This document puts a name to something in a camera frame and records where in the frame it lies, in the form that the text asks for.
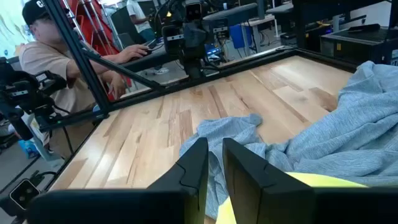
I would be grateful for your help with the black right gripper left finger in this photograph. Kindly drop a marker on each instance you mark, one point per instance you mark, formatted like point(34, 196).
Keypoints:
point(189, 186)

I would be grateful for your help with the person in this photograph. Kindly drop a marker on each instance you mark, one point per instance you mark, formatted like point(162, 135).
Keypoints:
point(136, 15)
point(46, 62)

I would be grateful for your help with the grey heathered t-shirt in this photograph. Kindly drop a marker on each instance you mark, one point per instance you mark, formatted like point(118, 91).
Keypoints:
point(357, 124)

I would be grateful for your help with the red step ladder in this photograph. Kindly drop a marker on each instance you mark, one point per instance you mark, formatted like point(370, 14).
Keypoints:
point(93, 28)

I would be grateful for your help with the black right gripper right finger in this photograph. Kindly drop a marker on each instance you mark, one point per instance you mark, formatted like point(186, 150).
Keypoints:
point(258, 193)

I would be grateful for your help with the white desk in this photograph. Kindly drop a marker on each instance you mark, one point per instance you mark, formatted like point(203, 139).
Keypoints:
point(261, 20)

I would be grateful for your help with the blue plastic container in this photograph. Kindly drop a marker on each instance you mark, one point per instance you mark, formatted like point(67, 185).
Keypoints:
point(28, 149)

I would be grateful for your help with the dark grey desk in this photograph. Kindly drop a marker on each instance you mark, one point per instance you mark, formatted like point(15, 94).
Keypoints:
point(230, 14)
point(140, 62)

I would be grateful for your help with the black mounted device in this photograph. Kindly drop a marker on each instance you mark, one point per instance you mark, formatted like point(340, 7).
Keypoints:
point(21, 93)

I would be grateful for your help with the yellow t-shirt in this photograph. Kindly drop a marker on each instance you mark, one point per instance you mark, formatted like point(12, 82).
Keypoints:
point(323, 180)

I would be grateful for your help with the black aluminium table frame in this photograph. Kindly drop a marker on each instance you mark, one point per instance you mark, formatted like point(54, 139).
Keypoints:
point(77, 53)

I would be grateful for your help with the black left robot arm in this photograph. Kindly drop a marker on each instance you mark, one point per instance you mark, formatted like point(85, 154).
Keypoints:
point(191, 46)

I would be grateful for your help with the small square camera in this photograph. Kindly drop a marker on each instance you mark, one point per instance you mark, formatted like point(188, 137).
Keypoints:
point(25, 194)

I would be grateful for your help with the blue box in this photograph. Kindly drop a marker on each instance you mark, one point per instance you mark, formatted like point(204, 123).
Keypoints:
point(241, 35)

